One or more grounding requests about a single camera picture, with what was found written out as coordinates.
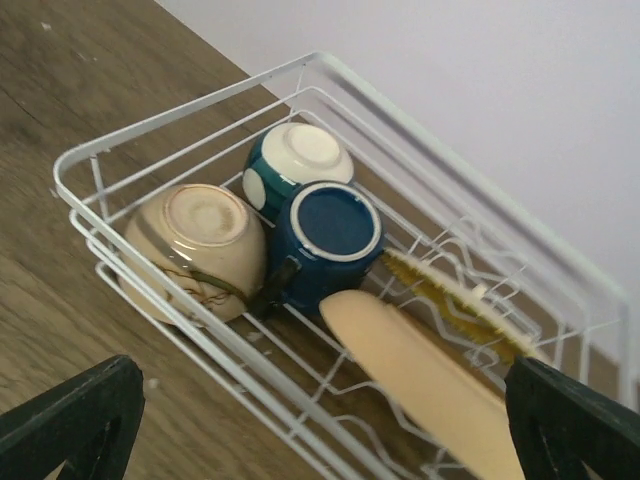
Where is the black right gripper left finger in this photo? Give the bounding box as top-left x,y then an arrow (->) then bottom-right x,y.
1,355 -> 145,479

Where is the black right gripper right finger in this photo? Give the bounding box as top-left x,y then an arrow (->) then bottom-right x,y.
505,356 -> 639,480

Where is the cream orange plate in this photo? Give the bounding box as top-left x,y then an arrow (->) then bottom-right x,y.
319,290 -> 524,479

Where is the round bamboo steamer tray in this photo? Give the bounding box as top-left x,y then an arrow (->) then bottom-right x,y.
380,247 -> 552,365

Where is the small white bowl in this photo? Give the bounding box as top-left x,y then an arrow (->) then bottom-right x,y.
123,184 -> 267,322

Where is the white wire dish rack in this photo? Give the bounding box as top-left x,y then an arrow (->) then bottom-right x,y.
54,52 -> 639,479

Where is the dark blue mug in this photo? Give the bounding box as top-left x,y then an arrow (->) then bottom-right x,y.
248,181 -> 384,318

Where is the white bowl teal outside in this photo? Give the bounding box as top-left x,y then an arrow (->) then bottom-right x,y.
242,122 -> 354,222

